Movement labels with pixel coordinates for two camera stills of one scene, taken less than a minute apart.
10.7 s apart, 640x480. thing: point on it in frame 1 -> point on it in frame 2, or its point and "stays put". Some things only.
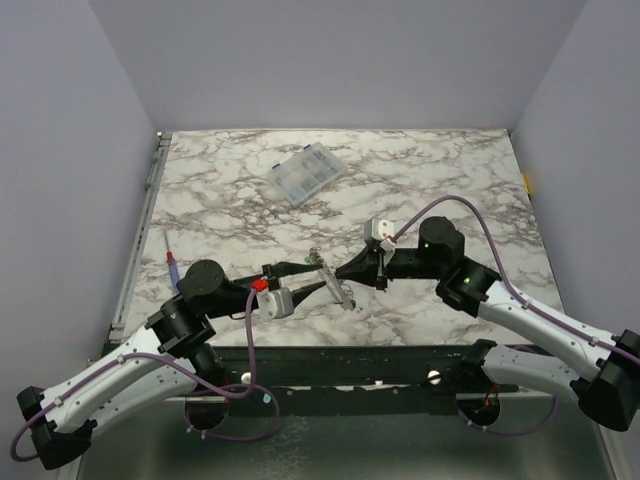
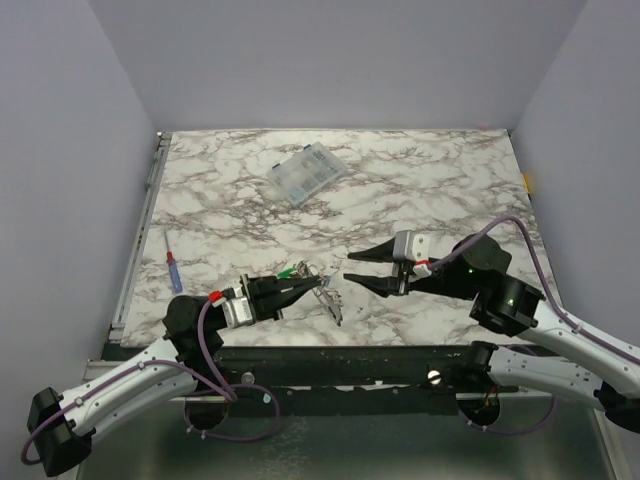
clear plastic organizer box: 306,173 stays put
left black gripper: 286,268 -> 267,294
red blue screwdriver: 173,270 stays put
